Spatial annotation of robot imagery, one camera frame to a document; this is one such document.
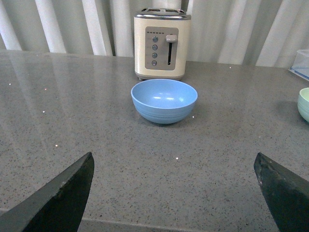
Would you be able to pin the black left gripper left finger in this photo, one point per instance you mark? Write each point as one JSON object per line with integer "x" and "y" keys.
{"x": 56, "y": 207}

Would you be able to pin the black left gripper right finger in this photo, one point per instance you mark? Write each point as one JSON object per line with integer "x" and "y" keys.
{"x": 286, "y": 194}

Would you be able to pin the green bowl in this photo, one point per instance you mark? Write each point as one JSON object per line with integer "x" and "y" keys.
{"x": 303, "y": 103}

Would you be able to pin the blue bowl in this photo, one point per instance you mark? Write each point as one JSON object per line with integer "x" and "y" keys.
{"x": 163, "y": 101}

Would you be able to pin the clear plastic food container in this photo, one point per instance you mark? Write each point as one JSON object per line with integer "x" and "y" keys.
{"x": 300, "y": 66}

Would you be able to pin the white curtain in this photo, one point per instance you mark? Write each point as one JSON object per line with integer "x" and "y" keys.
{"x": 249, "y": 32}

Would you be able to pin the cream two-slot toaster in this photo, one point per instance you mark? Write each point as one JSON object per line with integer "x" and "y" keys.
{"x": 161, "y": 42}

